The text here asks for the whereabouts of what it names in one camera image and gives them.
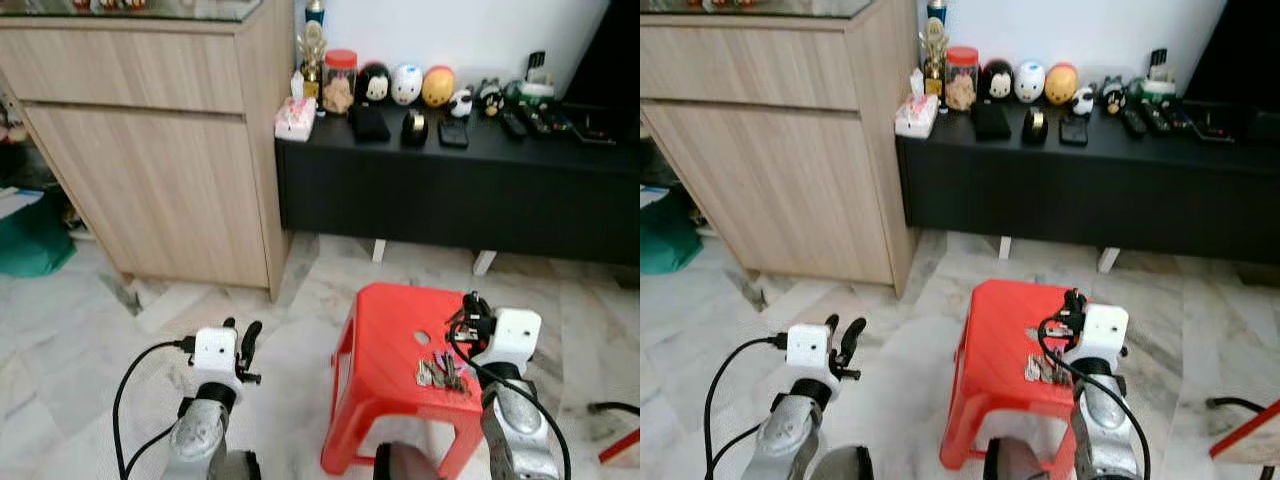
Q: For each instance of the white tote bag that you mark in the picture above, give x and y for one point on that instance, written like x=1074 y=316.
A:
x=650 y=196
x=18 y=202

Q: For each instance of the glass display cabinet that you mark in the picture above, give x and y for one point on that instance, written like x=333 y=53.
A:
x=20 y=150
x=655 y=150

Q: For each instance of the red stick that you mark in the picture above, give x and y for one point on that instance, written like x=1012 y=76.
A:
x=1245 y=430
x=622 y=445

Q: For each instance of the black remote control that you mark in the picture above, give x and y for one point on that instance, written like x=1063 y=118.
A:
x=543 y=120
x=1134 y=122
x=1165 y=118
x=512 y=124

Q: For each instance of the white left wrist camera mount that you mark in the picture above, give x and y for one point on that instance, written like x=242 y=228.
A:
x=808 y=348
x=214 y=350

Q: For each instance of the black low tv console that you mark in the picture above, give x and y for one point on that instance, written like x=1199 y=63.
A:
x=1090 y=195
x=450 y=195

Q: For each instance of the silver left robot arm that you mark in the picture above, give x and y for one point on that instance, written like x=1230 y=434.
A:
x=785 y=425
x=195 y=430

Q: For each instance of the gold trophy with blue ball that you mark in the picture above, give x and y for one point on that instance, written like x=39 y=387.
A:
x=935 y=50
x=312 y=55

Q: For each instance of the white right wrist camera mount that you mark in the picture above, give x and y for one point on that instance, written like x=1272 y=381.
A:
x=1100 y=330
x=512 y=335

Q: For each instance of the small black pouch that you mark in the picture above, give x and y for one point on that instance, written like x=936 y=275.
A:
x=453 y=133
x=1074 y=131

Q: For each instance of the green shopping bag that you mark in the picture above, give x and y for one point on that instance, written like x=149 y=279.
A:
x=668 y=240
x=35 y=245

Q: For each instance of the pink white tissue box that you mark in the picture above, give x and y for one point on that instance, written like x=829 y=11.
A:
x=295 y=120
x=916 y=116

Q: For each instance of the light wooden cabinet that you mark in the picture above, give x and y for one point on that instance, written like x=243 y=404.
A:
x=780 y=180
x=150 y=180

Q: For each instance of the green white desk holder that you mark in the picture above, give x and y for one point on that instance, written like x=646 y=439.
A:
x=1159 y=85
x=537 y=88

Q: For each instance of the small white panda figure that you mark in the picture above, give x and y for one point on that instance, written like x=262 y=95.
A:
x=460 y=104
x=1083 y=101

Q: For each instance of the white egg shaped figure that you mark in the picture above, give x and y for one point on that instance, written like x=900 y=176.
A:
x=1029 y=83
x=406 y=86

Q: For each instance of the black wallet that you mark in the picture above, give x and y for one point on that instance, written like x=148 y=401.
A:
x=369 y=123
x=991 y=120

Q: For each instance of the black round tape dispenser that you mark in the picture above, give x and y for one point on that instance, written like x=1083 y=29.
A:
x=414 y=128
x=1035 y=126

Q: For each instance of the clear jar with red lid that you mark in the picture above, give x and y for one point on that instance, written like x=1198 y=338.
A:
x=339 y=85
x=962 y=82

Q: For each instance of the orange egg shaped figure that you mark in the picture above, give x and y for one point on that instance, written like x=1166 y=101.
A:
x=438 y=88
x=1061 y=84

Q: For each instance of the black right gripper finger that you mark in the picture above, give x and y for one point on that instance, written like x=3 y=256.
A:
x=469 y=302
x=1081 y=300
x=1068 y=298
x=485 y=306

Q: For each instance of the red plastic stool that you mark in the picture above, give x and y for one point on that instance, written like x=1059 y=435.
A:
x=1000 y=345
x=390 y=350

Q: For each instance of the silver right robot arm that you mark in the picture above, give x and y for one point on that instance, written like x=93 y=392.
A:
x=515 y=430
x=1105 y=425

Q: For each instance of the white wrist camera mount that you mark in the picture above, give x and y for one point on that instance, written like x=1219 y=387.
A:
x=512 y=335
x=808 y=348
x=1100 y=330
x=214 y=350

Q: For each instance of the black egg shaped figure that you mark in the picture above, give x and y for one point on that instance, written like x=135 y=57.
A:
x=374 y=85
x=997 y=82

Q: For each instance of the black television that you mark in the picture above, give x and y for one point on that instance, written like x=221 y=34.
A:
x=1240 y=50
x=610 y=55

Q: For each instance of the bunch of keys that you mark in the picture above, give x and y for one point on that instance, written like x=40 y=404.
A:
x=1045 y=370
x=440 y=374

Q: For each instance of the small black animal figure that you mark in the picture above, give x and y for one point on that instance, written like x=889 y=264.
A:
x=1113 y=96
x=489 y=98

